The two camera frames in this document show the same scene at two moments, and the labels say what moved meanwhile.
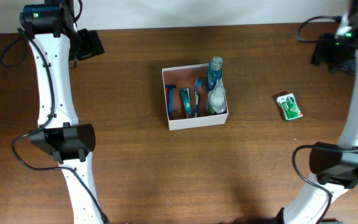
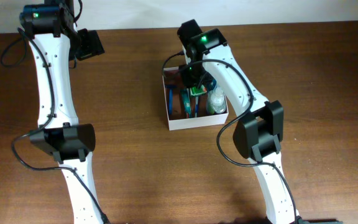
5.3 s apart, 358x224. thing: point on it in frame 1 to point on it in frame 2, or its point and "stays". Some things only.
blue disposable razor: [171, 86] stays
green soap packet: [289, 107] to [197, 90]
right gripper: [320, 56] to [190, 79]
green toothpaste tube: [184, 93] stays
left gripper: [94, 45] stays
